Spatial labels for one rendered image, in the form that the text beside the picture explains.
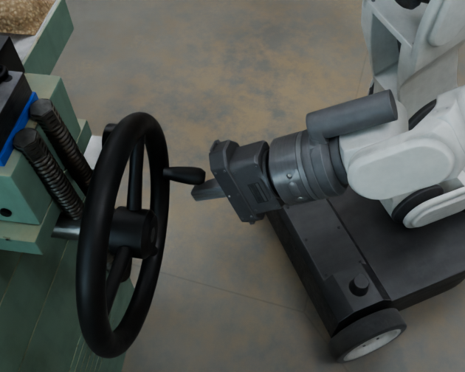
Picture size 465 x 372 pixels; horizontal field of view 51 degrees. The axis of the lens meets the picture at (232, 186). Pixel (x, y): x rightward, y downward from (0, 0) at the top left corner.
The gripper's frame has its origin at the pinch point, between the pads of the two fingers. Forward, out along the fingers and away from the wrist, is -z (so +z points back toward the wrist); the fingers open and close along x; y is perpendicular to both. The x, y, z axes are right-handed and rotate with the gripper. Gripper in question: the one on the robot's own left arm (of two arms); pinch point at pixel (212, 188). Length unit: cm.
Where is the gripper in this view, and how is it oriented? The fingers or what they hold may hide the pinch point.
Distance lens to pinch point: 67.5
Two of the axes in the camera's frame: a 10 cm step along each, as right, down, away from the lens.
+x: -4.5, -7.6, -4.7
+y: -2.7, 6.2, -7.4
